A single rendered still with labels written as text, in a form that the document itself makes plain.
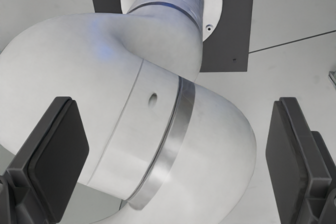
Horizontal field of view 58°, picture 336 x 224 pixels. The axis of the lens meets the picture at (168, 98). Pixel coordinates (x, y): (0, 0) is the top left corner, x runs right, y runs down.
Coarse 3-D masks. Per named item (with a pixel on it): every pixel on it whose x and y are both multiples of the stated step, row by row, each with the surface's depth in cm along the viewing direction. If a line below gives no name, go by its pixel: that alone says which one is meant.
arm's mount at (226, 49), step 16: (96, 0) 58; (112, 0) 58; (224, 0) 56; (240, 0) 56; (224, 16) 58; (240, 16) 57; (224, 32) 59; (240, 32) 59; (208, 48) 62; (224, 48) 61; (240, 48) 61; (208, 64) 64; (224, 64) 63; (240, 64) 63
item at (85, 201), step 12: (0, 144) 204; (0, 156) 195; (12, 156) 194; (0, 168) 186; (72, 192) 169; (84, 192) 169; (96, 192) 168; (72, 204) 162; (84, 204) 162; (96, 204) 162; (108, 204) 161; (120, 204) 162; (72, 216) 156; (84, 216) 156; (96, 216) 156
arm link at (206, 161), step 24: (192, 96) 24; (216, 96) 26; (192, 120) 23; (216, 120) 24; (240, 120) 25; (168, 144) 22; (192, 144) 22; (216, 144) 23; (240, 144) 24; (168, 168) 22; (192, 168) 22; (216, 168) 23; (240, 168) 24; (144, 192) 23; (168, 192) 23; (192, 192) 22; (216, 192) 23; (240, 192) 24; (120, 216) 27; (144, 216) 24; (168, 216) 23; (192, 216) 23; (216, 216) 24
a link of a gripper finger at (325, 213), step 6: (330, 192) 8; (330, 198) 8; (330, 204) 8; (324, 210) 7; (330, 210) 7; (324, 216) 7; (330, 216) 7; (318, 222) 7; (324, 222) 7; (330, 222) 7
